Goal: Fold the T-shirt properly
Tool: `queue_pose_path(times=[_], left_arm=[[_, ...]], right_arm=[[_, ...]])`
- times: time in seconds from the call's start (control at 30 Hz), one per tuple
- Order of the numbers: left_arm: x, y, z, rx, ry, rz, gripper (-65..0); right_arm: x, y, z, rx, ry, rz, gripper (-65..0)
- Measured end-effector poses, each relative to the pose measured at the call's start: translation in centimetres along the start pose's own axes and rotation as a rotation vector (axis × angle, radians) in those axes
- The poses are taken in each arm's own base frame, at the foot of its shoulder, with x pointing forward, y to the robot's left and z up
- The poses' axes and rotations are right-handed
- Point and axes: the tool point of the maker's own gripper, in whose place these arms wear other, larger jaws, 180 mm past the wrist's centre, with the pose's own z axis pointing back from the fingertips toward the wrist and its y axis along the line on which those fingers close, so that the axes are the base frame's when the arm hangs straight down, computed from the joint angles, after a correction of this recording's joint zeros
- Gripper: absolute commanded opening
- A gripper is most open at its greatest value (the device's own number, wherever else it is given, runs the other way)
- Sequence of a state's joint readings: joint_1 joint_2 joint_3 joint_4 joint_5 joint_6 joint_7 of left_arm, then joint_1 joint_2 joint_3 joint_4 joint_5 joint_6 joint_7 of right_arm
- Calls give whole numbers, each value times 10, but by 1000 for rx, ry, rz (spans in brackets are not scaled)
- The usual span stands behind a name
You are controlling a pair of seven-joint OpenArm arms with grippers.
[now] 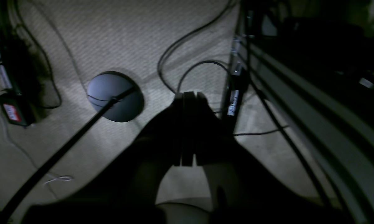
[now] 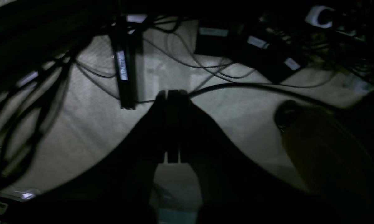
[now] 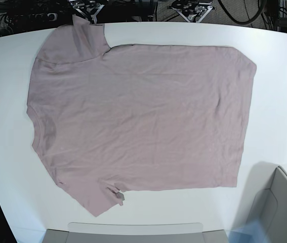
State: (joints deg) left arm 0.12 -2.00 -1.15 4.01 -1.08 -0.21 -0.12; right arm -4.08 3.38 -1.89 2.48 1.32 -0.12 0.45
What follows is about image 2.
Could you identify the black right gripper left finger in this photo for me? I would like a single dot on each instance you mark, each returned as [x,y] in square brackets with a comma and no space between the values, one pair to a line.
[114,191]

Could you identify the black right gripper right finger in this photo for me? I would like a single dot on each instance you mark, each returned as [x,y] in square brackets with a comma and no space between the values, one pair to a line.
[234,188]

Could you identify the black power strip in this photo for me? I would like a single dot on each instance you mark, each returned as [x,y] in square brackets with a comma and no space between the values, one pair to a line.
[252,47]

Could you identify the black aluminium frame post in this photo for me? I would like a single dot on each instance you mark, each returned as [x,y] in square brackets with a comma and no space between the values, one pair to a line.
[124,63]

